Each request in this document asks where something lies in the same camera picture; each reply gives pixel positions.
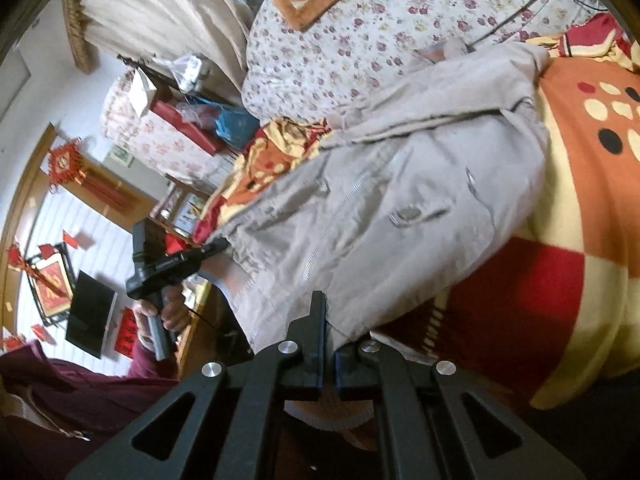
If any red chinese knot decoration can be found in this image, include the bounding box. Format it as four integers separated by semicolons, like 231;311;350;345
48;138;134;212

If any person's left hand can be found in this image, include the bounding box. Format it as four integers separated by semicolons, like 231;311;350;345
132;284;191;351

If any orange red yellow blanket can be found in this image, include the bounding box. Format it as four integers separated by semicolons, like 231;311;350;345
192;12;640;411

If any floral covered furniture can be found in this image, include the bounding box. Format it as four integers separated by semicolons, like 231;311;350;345
100;70;234;188

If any beige grey jacket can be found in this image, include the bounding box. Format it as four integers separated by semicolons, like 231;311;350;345
217;40;550;351

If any framed red picture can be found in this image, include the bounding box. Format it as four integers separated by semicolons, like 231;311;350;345
26;243;76;327

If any black monitor screen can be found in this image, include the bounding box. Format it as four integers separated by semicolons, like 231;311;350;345
65;271;118;359

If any black cable on bed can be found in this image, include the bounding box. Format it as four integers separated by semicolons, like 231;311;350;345
470;0;609;49

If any blue plastic bag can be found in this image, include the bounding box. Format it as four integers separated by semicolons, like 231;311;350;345
189;96;260;151

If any beige curtain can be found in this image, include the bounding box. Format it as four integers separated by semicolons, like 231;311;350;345
62;0;254;104

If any maroon sleeve forearm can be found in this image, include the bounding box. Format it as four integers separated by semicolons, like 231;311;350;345
1;341;178;479

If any floral white bed sheet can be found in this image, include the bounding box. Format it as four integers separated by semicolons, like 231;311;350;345
242;0;604;122

